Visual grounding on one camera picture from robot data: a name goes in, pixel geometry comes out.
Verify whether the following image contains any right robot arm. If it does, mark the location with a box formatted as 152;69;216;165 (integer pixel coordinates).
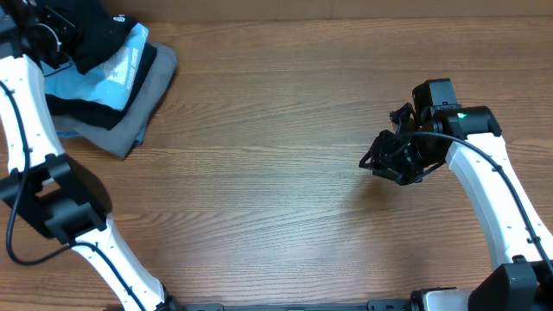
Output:
359;79;552;310

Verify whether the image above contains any black folded shirt in stack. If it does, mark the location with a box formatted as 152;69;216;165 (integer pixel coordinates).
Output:
46;43;157;130

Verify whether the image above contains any light blue folded t-shirt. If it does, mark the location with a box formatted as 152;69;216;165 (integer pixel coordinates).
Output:
42;23;149;111

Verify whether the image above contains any black t-shirt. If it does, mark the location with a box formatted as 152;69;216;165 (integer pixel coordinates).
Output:
41;0;137;74

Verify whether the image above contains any grey folded shirt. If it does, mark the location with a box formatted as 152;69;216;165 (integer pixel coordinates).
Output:
52;42;178;159

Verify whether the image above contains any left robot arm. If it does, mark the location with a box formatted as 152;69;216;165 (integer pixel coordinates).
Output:
1;1;179;311

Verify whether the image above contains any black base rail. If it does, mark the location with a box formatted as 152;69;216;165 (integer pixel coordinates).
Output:
181;299;420;311

